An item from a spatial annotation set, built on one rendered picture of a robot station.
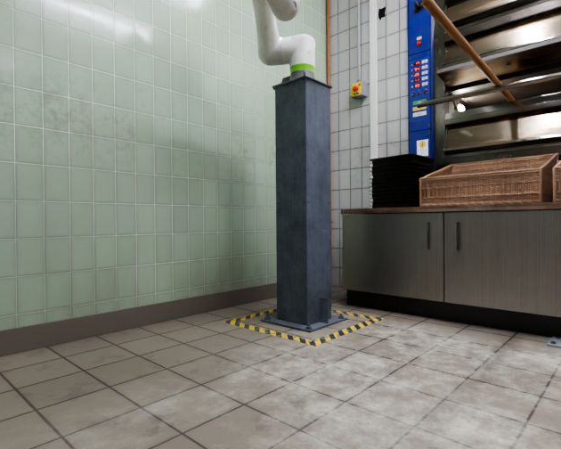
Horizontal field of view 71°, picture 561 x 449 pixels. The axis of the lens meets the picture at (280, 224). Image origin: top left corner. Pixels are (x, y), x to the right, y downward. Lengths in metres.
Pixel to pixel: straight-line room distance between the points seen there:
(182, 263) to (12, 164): 0.89
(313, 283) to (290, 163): 0.60
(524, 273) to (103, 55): 2.12
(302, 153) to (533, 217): 1.05
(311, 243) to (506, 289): 0.90
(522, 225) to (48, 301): 2.05
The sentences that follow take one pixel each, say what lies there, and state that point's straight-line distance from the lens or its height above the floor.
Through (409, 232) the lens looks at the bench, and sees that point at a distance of 2.18.
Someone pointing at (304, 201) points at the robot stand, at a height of 0.60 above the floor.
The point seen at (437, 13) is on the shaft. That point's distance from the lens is 1.52.
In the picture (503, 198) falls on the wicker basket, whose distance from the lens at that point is 2.09.
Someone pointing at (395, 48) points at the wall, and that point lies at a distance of 3.05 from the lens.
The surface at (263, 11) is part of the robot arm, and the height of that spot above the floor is 1.50.
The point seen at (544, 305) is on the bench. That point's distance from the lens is 2.04.
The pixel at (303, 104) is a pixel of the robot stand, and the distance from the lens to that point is 1.96.
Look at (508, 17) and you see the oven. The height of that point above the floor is 1.66.
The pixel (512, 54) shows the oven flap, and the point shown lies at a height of 1.39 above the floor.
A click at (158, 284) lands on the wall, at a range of 2.11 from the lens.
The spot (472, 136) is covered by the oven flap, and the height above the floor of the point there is 1.01.
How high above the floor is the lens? 0.51
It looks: level
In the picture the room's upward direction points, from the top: straight up
